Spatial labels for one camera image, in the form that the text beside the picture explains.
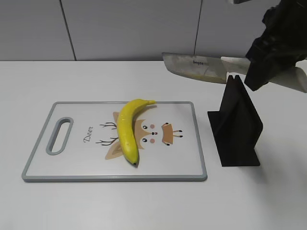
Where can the yellow plastic banana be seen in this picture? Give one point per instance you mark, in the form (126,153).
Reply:
(126,136)

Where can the white-handled kitchen knife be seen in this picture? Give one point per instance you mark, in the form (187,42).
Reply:
(210,69)

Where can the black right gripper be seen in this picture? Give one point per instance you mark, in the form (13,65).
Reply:
(284,38)

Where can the grey-rimmed deer cutting board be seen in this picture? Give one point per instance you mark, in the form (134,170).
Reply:
(79,143)

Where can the black knife stand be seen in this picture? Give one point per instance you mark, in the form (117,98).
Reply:
(236,126)

